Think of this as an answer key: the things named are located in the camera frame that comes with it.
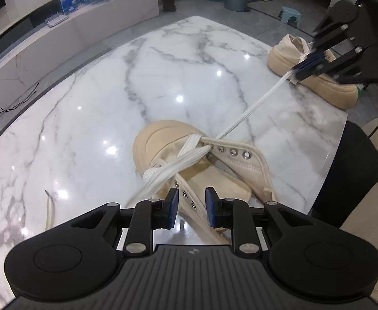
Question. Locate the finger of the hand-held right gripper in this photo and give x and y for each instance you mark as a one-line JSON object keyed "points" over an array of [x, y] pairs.
{"points": [[337, 60], [334, 35]]}

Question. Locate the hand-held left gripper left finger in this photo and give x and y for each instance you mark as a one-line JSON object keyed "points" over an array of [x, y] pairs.
{"points": [[173, 210]]}

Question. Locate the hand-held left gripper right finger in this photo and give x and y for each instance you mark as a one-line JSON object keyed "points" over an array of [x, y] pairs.
{"points": [[211, 210]]}

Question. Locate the white shoelace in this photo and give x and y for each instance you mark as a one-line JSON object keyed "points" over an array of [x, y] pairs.
{"points": [[182, 163], [300, 45]]}

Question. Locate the beige canvas shoe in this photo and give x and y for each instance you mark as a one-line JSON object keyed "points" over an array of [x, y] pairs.
{"points": [[285, 58], [156, 142]]}

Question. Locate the blue plastic stool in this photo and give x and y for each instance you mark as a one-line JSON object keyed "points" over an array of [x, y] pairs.
{"points": [[289, 14]]}

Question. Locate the black chair backrest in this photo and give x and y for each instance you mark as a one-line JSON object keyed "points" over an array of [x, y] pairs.
{"points": [[347, 174]]}

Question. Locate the white marble tv cabinet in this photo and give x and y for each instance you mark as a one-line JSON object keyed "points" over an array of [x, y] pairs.
{"points": [[95, 22]]}

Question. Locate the white flat box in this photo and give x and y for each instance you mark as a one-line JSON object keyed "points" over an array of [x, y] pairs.
{"points": [[56, 21]]}

